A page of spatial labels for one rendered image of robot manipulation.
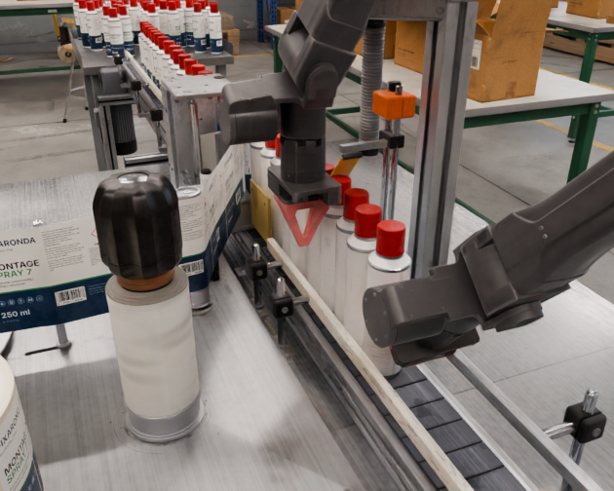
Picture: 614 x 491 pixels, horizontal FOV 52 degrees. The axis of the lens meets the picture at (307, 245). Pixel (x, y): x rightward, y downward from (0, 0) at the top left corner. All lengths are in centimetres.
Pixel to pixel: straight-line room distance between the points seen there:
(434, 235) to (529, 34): 174
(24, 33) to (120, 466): 776
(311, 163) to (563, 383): 46
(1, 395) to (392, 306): 35
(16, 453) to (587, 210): 51
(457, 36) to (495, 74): 167
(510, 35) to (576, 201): 208
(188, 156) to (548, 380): 69
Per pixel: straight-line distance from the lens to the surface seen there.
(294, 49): 72
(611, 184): 44
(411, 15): 83
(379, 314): 58
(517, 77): 260
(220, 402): 79
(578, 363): 100
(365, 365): 78
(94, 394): 83
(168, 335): 66
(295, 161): 77
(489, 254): 55
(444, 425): 77
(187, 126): 113
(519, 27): 254
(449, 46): 84
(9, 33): 835
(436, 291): 57
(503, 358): 97
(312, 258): 94
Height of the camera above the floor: 140
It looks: 28 degrees down
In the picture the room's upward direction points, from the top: straight up
